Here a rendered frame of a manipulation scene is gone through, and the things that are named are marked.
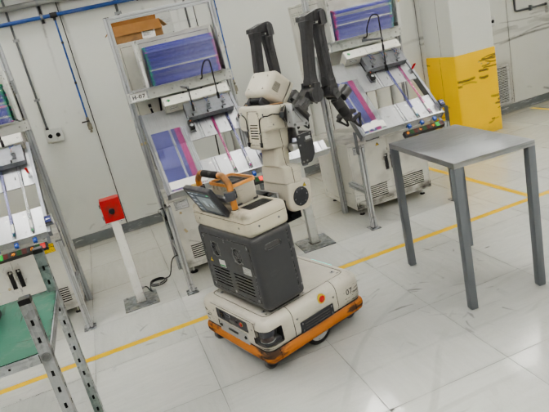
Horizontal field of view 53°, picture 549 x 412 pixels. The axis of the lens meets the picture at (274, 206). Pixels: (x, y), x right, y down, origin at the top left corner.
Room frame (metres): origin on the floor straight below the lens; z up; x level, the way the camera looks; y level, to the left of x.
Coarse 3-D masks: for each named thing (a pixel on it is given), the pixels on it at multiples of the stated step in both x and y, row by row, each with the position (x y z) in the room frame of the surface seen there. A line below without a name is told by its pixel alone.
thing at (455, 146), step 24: (408, 144) 3.04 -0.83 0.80; (432, 144) 2.92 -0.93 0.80; (456, 144) 2.81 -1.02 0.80; (480, 144) 2.71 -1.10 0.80; (504, 144) 2.61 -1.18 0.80; (528, 144) 2.56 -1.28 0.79; (456, 168) 2.49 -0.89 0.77; (528, 168) 2.58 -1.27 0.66; (456, 192) 2.50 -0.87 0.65; (528, 192) 2.59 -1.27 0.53; (408, 216) 3.14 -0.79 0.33; (456, 216) 2.52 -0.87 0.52; (408, 240) 3.14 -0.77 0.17; (408, 264) 3.17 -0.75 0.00
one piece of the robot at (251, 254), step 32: (256, 192) 2.78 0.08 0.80; (224, 224) 2.58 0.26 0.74; (256, 224) 2.43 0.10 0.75; (288, 224) 2.54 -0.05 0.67; (224, 256) 2.65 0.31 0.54; (256, 256) 2.41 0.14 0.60; (288, 256) 2.51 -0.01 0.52; (224, 288) 2.74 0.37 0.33; (256, 288) 2.45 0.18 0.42; (288, 288) 2.48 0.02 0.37
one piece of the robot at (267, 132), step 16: (240, 112) 2.91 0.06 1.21; (256, 112) 2.79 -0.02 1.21; (272, 112) 2.72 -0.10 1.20; (256, 128) 2.81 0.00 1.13; (272, 128) 2.71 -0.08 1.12; (256, 144) 2.80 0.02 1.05; (272, 144) 2.77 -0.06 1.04; (272, 160) 2.81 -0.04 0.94; (288, 160) 2.83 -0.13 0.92; (272, 176) 2.84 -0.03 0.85; (288, 176) 2.76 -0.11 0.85; (288, 192) 2.75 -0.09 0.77; (304, 192) 2.80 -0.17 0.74; (288, 208) 2.76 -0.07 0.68; (304, 208) 2.80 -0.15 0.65
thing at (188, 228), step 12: (168, 204) 3.82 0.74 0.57; (180, 204) 3.82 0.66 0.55; (192, 204) 3.85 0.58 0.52; (180, 216) 3.82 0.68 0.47; (192, 216) 3.84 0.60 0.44; (180, 228) 3.81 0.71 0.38; (192, 228) 3.83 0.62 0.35; (192, 240) 3.83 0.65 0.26; (192, 252) 3.82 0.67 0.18; (204, 252) 3.85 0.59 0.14; (192, 264) 3.82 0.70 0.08
